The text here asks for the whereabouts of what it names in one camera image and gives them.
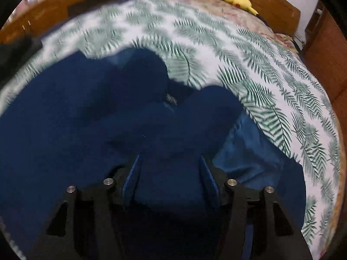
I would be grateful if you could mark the wooden wardrobe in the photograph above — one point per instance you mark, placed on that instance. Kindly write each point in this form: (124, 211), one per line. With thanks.
(325, 54)

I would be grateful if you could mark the floral quilt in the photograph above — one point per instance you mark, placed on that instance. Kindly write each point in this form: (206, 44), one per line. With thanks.
(211, 8)

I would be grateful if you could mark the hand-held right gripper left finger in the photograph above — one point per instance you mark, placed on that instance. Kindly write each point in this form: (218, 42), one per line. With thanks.
(130, 181)

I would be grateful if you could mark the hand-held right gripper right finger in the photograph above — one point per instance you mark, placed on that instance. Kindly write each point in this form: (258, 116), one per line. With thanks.
(209, 178)

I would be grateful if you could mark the wooden cabinet desk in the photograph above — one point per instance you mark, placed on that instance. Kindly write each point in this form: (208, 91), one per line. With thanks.
(48, 10)

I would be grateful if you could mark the leaf print bed sheet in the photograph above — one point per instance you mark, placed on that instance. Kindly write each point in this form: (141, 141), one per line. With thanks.
(244, 73)

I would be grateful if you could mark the wooden bed headboard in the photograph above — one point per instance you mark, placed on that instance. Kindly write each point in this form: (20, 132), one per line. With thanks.
(271, 2)

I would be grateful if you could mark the dark blue jacket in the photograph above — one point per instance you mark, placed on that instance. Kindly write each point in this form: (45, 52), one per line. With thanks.
(81, 113)

